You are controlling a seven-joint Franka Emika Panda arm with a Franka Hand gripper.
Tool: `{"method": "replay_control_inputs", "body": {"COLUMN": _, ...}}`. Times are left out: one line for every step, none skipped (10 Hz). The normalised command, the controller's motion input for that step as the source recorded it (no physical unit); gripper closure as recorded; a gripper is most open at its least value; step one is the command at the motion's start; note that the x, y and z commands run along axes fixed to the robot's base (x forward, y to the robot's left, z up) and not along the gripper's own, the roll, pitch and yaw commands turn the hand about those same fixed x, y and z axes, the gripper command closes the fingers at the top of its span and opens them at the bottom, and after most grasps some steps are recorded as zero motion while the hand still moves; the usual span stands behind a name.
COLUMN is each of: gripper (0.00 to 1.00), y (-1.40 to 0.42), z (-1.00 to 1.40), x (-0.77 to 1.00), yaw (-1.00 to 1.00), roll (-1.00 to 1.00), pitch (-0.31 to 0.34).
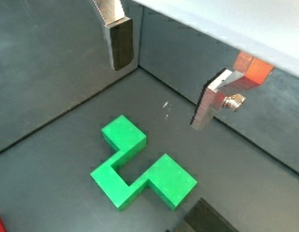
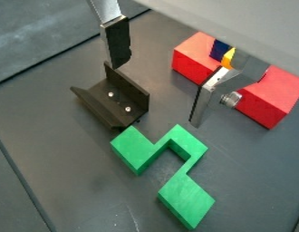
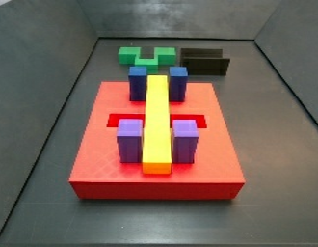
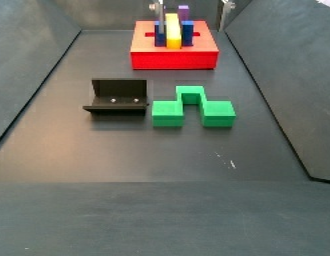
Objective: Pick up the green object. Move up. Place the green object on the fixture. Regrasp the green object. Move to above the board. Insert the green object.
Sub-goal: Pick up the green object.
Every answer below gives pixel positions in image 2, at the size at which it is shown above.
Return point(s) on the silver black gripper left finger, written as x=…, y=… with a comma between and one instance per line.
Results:
x=113, y=30

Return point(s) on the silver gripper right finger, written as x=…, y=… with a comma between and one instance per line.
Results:
x=221, y=86

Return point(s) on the green U-shaped block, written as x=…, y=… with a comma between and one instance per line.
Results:
x=172, y=156

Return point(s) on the red base board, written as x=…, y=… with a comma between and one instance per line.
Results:
x=267, y=100

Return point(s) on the yellow long bar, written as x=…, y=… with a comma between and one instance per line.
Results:
x=227, y=58

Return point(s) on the dark blue left post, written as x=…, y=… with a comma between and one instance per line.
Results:
x=218, y=50

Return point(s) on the black fixture bracket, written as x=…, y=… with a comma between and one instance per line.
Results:
x=116, y=99

